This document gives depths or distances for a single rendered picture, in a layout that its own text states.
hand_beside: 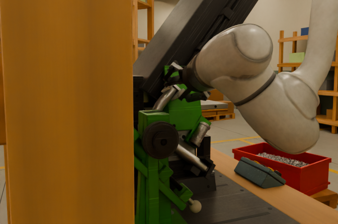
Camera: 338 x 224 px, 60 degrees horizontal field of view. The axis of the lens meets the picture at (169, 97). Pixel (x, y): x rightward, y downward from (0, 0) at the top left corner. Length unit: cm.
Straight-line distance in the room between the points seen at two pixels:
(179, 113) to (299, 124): 43
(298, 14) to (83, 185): 798
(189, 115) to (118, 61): 72
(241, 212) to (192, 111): 33
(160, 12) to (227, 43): 1040
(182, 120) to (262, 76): 42
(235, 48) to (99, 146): 33
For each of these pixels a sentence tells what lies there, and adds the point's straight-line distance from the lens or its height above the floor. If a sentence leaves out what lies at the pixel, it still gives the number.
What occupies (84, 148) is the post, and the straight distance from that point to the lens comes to 23.
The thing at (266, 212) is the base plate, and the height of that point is 90.
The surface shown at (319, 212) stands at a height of 90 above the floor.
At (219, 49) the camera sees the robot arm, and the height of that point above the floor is 129.
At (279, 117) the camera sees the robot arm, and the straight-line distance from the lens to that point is 58.
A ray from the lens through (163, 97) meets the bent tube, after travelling 87.
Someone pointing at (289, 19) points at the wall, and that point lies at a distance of 829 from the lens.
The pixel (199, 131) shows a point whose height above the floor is 107.
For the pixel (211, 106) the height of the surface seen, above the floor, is 112.
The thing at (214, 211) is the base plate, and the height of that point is 90.
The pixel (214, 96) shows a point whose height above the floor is 56.
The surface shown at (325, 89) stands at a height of 87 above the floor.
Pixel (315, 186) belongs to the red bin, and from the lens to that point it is 125.
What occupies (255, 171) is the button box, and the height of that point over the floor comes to 94.
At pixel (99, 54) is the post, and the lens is 22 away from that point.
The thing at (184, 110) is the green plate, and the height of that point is 113.
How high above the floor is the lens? 126
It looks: 5 degrees down
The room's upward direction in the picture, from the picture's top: straight up
